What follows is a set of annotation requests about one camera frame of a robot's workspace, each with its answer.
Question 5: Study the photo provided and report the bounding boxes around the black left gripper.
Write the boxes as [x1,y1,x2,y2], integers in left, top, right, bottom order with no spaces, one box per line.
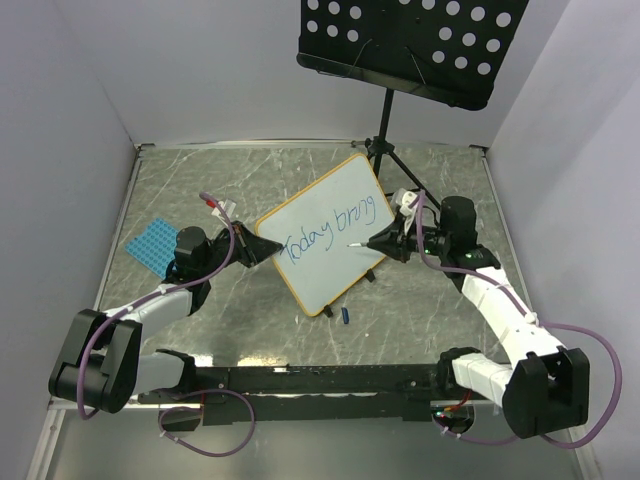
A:
[199,221,283,277]

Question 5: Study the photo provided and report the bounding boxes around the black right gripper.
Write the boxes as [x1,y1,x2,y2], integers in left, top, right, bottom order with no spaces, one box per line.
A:
[367,215,451,264]

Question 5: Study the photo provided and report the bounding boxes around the yellow framed whiteboard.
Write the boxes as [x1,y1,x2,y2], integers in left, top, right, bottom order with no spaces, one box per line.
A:
[254,154,394,316]

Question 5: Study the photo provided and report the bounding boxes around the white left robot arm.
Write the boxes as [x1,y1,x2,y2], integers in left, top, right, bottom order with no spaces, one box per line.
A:
[48,221,283,417]

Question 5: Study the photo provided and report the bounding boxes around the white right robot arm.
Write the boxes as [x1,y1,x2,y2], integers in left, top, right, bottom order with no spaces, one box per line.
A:
[364,189,590,439]

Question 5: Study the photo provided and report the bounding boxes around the black whiteboard clip foot right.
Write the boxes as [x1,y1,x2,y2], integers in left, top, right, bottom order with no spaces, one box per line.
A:
[364,269,376,282]

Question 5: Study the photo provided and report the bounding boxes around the blue studded building plate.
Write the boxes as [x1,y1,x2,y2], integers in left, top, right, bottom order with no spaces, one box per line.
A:
[125,218,178,278]

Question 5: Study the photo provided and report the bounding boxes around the black perforated music stand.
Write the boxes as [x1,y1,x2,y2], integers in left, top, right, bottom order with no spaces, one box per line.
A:
[296,0,528,190]

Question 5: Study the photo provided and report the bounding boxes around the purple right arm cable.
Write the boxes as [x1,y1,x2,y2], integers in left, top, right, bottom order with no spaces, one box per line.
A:
[407,189,623,449]

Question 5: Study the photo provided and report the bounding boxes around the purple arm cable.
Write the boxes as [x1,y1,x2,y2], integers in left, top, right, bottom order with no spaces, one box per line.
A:
[407,189,623,449]
[74,190,257,457]

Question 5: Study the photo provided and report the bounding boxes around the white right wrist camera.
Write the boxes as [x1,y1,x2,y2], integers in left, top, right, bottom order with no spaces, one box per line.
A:
[391,188,419,234]

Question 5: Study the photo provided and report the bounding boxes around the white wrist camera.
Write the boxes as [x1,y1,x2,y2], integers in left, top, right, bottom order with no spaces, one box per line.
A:
[391,188,419,234]
[199,192,237,218]

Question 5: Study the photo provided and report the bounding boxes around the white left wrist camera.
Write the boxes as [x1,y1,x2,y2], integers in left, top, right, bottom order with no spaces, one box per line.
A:
[199,192,237,218]

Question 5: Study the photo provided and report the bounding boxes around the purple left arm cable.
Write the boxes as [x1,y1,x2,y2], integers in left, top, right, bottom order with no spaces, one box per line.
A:
[74,190,257,457]

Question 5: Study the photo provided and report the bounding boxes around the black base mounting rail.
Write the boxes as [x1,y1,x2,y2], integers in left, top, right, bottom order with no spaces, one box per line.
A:
[138,364,467,426]

